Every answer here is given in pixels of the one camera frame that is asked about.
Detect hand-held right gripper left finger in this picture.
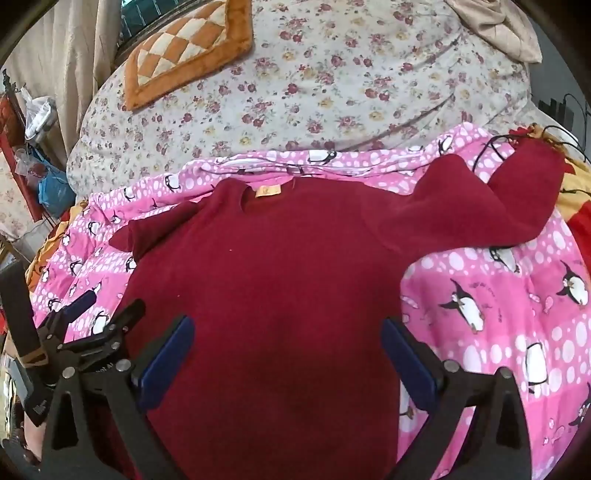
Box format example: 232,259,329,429
42,315,195,480

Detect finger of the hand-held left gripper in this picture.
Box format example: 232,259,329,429
38,291,99,343
46,299,147,370

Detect orange checkered cushion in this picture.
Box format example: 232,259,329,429
124,0,254,112

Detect pink penguin print blanket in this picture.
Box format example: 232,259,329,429
30,122,591,480

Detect dark red sweater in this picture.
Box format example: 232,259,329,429
113,138,568,480

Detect black wall socket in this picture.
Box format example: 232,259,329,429
537,96,579,121

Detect black cable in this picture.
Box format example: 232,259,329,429
475,95,591,195

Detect red metal rack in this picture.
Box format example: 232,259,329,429
0,69,51,222

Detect beige curtain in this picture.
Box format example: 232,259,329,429
9,0,123,158

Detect blue bag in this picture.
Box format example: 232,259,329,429
37,168,77,217

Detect floral bed sheet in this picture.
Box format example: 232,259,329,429
67,0,539,197

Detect clear plastic bag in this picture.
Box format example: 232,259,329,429
23,95,58,141

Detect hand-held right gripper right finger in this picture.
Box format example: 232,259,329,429
381,316,533,480

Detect beige cloth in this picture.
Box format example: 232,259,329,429
443,0,543,64

